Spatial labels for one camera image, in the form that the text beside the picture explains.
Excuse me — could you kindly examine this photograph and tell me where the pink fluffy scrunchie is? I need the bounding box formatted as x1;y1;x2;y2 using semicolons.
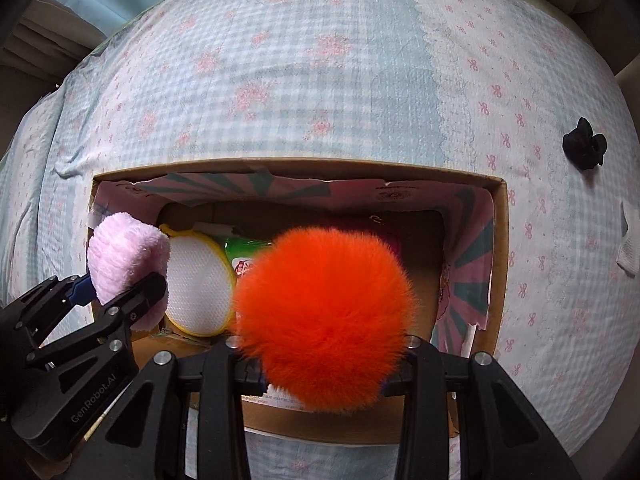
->
87;212;170;307

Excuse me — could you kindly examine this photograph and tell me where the round yellow-rimmed mesh pad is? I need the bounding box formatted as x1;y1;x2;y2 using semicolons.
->
160;224;236;338

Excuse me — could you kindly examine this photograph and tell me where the cardboard box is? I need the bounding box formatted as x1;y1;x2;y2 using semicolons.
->
86;157;511;446

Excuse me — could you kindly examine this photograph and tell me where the orange fluffy pompom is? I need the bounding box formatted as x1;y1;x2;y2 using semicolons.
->
232;228;416;413

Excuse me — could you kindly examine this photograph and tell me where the white cloth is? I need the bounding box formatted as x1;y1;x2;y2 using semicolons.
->
616;200;639;276

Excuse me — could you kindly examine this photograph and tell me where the black sock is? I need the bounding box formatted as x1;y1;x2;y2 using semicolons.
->
562;117;608;171

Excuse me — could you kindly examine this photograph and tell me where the pink leather pouch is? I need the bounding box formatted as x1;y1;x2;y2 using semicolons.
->
320;214;401;258

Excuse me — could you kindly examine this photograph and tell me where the brown left curtain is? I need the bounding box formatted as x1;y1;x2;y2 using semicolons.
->
1;0;106;84

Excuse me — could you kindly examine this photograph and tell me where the checkered floral bedsheet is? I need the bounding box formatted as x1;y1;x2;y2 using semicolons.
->
1;0;639;453

